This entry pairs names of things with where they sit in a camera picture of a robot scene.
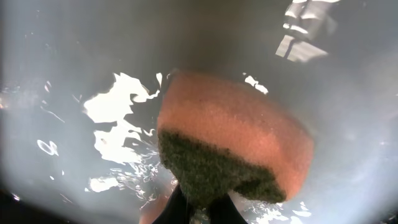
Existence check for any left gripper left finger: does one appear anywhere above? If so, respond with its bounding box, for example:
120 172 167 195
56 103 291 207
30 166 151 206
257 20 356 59
152 184 193 224

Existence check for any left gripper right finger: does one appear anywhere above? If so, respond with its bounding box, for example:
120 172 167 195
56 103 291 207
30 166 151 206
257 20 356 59
207 194 248 224

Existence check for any orange green scrub sponge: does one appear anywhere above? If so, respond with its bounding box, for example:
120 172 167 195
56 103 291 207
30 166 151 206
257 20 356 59
157 71 314 207

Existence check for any black plastic tray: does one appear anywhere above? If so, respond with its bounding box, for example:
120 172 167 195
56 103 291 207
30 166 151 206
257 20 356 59
1 1 397 223

